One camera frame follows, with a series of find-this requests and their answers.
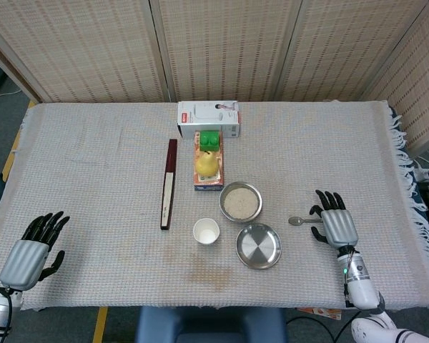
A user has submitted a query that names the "small metal spoon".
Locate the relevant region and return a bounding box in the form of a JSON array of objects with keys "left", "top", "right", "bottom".
[{"left": 287, "top": 215, "right": 324, "bottom": 227}]

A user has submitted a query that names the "orange printed carton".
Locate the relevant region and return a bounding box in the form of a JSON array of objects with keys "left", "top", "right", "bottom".
[{"left": 192, "top": 130, "right": 225, "bottom": 192}]

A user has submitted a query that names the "beige woven tablecloth with fringe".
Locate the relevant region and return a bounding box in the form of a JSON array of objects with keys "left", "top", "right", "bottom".
[{"left": 0, "top": 99, "right": 429, "bottom": 312}]

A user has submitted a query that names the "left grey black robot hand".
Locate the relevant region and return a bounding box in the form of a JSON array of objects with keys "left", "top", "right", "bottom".
[{"left": 0, "top": 210, "right": 71, "bottom": 292}]

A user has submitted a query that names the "black floor cable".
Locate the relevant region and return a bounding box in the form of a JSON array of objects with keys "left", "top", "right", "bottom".
[{"left": 285, "top": 310, "right": 350, "bottom": 343}]

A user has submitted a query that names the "steel bowl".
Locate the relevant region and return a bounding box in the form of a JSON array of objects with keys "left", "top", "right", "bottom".
[{"left": 219, "top": 181, "right": 264, "bottom": 223}]

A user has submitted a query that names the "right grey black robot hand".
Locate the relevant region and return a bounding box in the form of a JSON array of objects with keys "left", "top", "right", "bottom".
[{"left": 309, "top": 189, "right": 360, "bottom": 249}]

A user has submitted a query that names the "woven bamboo screen panel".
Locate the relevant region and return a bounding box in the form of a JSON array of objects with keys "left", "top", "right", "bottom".
[
  {"left": 275, "top": 0, "right": 429, "bottom": 103},
  {"left": 360, "top": 0, "right": 429, "bottom": 155},
  {"left": 0, "top": 0, "right": 167, "bottom": 104},
  {"left": 149, "top": 0, "right": 304, "bottom": 103}
]

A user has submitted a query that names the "dark red folded fan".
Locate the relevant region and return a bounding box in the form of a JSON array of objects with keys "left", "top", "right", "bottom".
[{"left": 159, "top": 139, "right": 179, "bottom": 231}]

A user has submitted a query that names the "white paper cup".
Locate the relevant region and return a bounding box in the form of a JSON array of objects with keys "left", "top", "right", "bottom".
[{"left": 193, "top": 217, "right": 221, "bottom": 246}]

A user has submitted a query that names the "orange printed paper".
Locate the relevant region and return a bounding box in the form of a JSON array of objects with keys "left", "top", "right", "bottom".
[{"left": 295, "top": 306, "right": 345, "bottom": 321}]

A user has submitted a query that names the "empty steel plate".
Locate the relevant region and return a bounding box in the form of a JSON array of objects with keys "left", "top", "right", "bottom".
[{"left": 235, "top": 223, "right": 283, "bottom": 270}]

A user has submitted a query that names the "yellow pear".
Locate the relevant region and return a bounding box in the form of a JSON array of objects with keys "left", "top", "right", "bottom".
[{"left": 194, "top": 149, "right": 221, "bottom": 178}]

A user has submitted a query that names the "green toy building block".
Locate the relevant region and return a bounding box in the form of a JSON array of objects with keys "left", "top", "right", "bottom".
[{"left": 199, "top": 130, "right": 223, "bottom": 152}]

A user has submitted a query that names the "white cardboard product box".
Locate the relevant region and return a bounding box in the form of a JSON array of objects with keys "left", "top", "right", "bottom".
[{"left": 176, "top": 101, "right": 241, "bottom": 139}]

